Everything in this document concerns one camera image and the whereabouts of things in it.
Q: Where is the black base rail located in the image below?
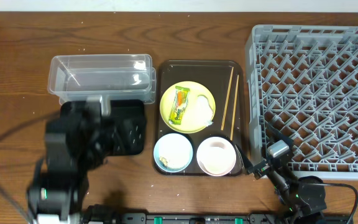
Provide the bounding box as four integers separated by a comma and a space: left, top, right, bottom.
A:
82, 212, 354, 224

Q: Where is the grey dishwasher rack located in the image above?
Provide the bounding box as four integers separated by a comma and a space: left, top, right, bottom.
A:
245, 25, 358, 180

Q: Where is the dark brown serving tray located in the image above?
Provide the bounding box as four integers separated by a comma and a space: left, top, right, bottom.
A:
152, 60, 247, 177

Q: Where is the light blue bowl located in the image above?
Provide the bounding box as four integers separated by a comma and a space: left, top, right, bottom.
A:
153, 133, 193, 173

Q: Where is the green snack wrapper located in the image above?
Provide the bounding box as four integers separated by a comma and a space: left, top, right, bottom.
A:
168, 86, 190, 125

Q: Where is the yellow round plate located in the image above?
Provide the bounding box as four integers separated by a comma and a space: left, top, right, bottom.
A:
159, 81, 216, 134

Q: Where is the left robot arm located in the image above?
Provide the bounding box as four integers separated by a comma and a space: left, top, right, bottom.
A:
27, 102, 110, 223

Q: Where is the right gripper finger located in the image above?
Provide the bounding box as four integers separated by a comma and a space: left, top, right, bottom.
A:
235, 145, 253, 170
267, 123, 293, 146

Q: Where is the pink bowl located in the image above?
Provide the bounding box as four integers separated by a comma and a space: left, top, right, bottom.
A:
196, 137, 237, 177

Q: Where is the black plastic tray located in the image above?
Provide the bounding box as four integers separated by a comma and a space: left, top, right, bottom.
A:
60, 99, 147, 156

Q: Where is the crumpled white napkin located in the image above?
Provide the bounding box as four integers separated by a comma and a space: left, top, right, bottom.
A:
196, 95, 214, 126

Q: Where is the left wooden chopstick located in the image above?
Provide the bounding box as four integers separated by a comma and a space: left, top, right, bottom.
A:
221, 67, 234, 131

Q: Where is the clear plastic bin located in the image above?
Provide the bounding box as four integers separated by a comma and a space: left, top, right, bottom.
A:
48, 54, 157, 104

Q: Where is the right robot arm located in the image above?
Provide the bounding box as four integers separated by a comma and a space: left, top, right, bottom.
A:
241, 124, 326, 223

